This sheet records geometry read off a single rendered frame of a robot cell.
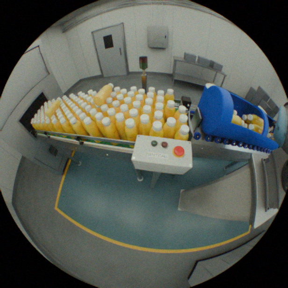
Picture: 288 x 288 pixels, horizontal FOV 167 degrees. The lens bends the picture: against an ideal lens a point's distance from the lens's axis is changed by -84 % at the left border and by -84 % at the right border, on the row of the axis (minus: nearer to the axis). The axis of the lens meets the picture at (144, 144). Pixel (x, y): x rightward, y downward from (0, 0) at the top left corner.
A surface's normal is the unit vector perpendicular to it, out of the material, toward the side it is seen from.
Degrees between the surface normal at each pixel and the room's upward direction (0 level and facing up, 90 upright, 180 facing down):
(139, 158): 0
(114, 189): 0
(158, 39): 90
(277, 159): 43
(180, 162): 0
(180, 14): 90
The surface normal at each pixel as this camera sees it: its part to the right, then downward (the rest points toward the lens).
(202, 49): -0.20, 0.85
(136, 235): -0.04, -0.51
